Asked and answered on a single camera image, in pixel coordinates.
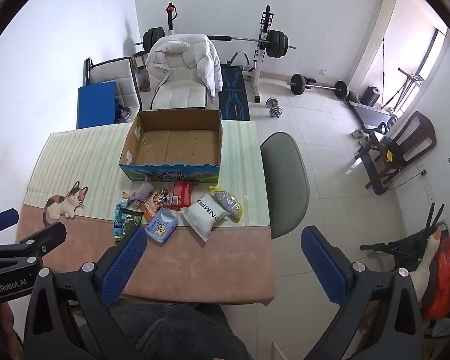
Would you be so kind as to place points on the black blue weight bench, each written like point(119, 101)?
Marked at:
point(232, 93)

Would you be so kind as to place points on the blue folder on chair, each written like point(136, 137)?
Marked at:
point(95, 105)

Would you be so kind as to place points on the blue stick packet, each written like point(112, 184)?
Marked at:
point(119, 210)

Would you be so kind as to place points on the striped cat print tablecloth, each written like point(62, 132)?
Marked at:
point(78, 157)

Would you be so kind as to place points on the brown wooden stool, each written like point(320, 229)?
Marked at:
point(139, 62)

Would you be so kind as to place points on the treadmill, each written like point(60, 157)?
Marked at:
point(367, 114)

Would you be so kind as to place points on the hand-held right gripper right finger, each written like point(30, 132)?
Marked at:
point(322, 262)

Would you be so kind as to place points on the orange stick packet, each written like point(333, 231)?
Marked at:
point(147, 210)

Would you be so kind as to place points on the green snack packet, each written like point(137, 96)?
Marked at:
point(130, 225)

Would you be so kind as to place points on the black wooden chair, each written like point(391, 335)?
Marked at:
point(420, 135)

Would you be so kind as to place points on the black bin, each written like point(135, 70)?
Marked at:
point(371, 95)

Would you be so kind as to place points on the person's grey fleece clothing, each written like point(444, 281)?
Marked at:
point(172, 330)

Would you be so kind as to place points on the white goose plush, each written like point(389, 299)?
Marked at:
point(427, 262)

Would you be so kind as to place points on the white barbell rack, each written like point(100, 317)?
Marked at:
point(260, 63)

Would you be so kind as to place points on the red bag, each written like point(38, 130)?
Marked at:
point(446, 273)

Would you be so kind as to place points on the orange cartoon snack packet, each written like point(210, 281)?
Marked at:
point(160, 198)

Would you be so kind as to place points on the grey green chair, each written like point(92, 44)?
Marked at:
point(285, 180)

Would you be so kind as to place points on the black metal frame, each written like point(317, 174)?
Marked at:
point(393, 247)

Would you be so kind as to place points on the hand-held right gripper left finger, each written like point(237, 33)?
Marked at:
point(123, 266)

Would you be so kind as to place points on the printed cardboard box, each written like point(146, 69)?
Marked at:
point(172, 146)

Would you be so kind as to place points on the white soft pouch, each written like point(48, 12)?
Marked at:
point(204, 213)

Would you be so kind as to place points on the short barbell with black plates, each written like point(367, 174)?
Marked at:
point(298, 83)

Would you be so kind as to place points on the yellow silver scouring pad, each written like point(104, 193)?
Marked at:
point(227, 202)

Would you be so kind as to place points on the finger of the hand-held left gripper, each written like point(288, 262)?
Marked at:
point(45, 235)
point(2, 217)

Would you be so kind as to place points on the black router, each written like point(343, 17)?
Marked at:
point(435, 219)

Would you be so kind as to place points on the white puffer jacket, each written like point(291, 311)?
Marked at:
point(180, 56)

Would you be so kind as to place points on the red snack packet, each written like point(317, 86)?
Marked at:
point(182, 193)

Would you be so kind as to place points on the grey plush toy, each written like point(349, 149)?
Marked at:
point(144, 191)

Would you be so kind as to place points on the racked barbell with black plates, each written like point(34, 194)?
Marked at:
point(277, 43)

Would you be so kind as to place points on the blue cartoon tissue pack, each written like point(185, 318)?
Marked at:
point(161, 227)

